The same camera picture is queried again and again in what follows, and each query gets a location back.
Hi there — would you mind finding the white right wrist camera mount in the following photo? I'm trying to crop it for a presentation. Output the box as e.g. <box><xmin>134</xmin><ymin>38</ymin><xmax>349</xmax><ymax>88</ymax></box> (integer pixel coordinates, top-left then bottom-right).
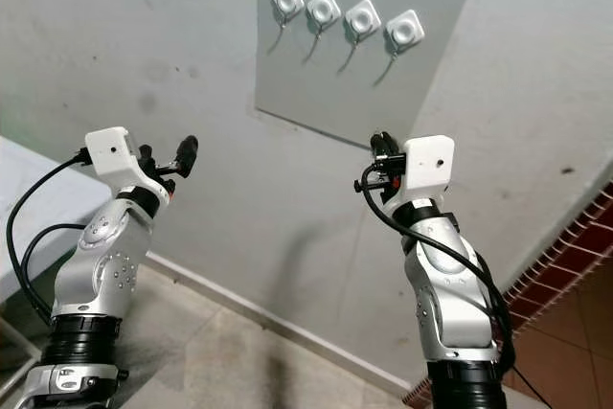
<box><xmin>383</xmin><ymin>135</ymin><xmax>456</xmax><ymax>218</ymax></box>

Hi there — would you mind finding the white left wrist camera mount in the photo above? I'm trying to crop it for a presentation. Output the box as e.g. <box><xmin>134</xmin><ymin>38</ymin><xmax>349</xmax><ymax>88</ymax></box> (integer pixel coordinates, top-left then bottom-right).
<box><xmin>83</xmin><ymin>126</ymin><xmax>172</xmax><ymax>205</ymax></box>

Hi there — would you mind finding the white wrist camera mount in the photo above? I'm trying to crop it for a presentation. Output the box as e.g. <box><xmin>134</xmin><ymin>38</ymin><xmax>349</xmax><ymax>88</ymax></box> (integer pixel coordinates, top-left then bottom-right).
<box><xmin>383</xmin><ymin>135</ymin><xmax>456</xmax><ymax>218</ymax></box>
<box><xmin>83</xmin><ymin>126</ymin><xmax>172</xmax><ymax>205</ymax></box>

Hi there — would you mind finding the white baseboard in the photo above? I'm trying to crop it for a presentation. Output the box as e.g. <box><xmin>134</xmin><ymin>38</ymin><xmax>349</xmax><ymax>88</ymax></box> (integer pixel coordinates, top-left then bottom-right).
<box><xmin>148</xmin><ymin>254</ymin><xmax>415</xmax><ymax>400</ymax></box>

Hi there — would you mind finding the grey wall board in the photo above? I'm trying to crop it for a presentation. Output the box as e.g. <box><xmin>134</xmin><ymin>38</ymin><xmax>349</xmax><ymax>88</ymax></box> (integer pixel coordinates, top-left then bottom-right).
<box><xmin>255</xmin><ymin>0</ymin><xmax>482</xmax><ymax>150</ymax></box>

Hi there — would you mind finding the long black left arm cable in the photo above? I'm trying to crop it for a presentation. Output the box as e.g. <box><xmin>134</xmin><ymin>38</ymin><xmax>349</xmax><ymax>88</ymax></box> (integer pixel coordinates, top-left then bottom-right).
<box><xmin>6</xmin><ymin>148</ymin><xmax>91</xmax><ymax>326</ymax></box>

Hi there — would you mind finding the short black left arm cable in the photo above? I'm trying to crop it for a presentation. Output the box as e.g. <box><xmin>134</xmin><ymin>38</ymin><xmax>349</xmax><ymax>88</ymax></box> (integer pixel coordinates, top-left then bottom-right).
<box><xmin>22</xmin><ymin>223</ymin><xmax>87</xmax><ymax>326</ymax></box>

